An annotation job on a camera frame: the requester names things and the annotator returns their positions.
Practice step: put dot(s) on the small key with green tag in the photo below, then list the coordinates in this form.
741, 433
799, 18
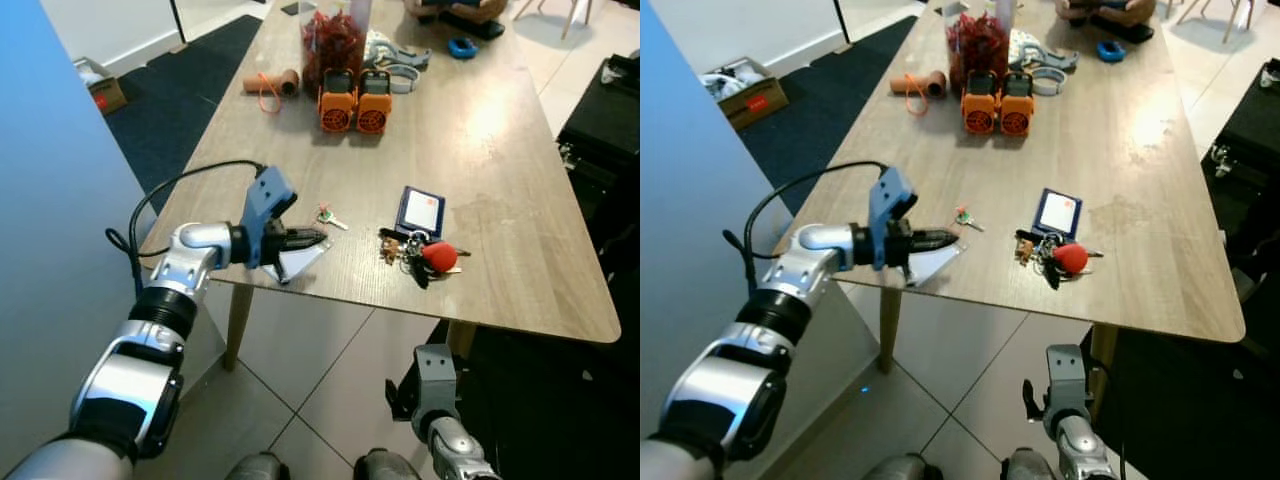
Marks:
961, 214
325, 214

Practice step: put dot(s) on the right robot leg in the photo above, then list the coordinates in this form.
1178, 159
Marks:
1028, 466
385, 466

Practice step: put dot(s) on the robot leg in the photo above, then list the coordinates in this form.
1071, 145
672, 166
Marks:
385, 466
898, 469
1028, 466
258, 468

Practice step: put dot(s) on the wooden table leg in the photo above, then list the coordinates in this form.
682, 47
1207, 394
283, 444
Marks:
890, 330
461, 338
1103, 345
238, 325

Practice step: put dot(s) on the blue card holder white card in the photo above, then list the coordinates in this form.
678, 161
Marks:
1057, 212
420, 212

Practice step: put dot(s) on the orange black device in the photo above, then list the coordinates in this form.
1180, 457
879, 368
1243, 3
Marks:
1018, 105
337, 105
980, 105
374, 105

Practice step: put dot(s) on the key bunch with red ball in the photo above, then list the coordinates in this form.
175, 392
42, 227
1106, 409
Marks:
440, 256
1072, 258

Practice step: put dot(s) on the brown cardboard tube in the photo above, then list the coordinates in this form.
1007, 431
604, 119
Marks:
925, 84
280, 82

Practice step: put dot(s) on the left robot leg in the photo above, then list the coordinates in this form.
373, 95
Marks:
258, 468
898, 469

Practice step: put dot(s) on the dark blue rug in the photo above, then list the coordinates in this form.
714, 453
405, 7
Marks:
830, 100
180, 100

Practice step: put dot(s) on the white tape roll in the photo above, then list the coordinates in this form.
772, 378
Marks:
1035, 82
390, 80

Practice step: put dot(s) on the clear jar of red items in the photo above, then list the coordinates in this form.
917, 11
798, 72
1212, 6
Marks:
333, 45
978, 45

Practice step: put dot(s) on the open cardboard box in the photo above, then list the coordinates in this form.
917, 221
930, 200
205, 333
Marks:
105, 95
755, 105

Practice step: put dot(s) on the wooden table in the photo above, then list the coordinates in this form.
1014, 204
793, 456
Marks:
480, 130
1120, 130

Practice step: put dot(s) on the grey white hand tool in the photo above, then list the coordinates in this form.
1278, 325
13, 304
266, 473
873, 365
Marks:
1040, 52
395, 50

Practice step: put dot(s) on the seated person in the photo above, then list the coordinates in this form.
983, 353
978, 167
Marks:
470, 12
1120, 12

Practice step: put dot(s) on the black furniture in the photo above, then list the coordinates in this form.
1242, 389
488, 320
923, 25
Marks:
600, 130
1250, 120

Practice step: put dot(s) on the wooden chair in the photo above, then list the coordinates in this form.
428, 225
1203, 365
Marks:
1235, 20
568, 18

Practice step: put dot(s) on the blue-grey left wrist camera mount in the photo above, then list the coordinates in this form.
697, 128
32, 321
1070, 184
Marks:
890, 200
265, 200

